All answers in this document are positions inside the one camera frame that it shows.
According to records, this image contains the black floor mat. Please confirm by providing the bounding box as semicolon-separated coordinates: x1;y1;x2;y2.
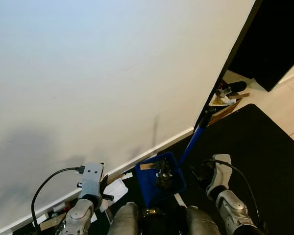
12;103;294;235

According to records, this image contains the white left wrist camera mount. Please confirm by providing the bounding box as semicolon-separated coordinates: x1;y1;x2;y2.
80;162;105;199

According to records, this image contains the grey right robot leg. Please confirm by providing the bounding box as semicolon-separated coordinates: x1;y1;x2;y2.
186;205;221;235

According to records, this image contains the brown cardboard rubbish box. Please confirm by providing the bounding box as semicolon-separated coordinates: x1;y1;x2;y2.
207;81;251;126

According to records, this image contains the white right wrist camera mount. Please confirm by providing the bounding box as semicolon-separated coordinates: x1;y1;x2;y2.
206;154;232;194

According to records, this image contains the grey robot leg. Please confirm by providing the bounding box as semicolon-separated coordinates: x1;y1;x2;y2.
106;201;141;235
186;205;221;235

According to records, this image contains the blue long-handled dustpan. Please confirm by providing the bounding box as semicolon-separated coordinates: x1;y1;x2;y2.
135;106;219;207

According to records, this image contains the grey left robot leg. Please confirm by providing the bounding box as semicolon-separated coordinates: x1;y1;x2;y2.
106;201;141;235

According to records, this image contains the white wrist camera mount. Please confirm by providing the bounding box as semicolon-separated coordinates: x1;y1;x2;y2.
206;154;232;194
80;162;105;199

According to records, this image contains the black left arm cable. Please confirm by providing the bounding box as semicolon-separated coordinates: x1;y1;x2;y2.
30;166;87;232

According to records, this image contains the white crumpled paper rubbish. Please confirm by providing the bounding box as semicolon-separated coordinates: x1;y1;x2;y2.
209;94;237;107

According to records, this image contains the dark debris clump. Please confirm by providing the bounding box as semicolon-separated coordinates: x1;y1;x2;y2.
154;159;175;190

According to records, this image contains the flat cardboard strip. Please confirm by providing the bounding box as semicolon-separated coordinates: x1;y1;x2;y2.
39;213;67;231

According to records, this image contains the black rounded oblong object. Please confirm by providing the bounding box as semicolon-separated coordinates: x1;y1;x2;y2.
223;81;247;96

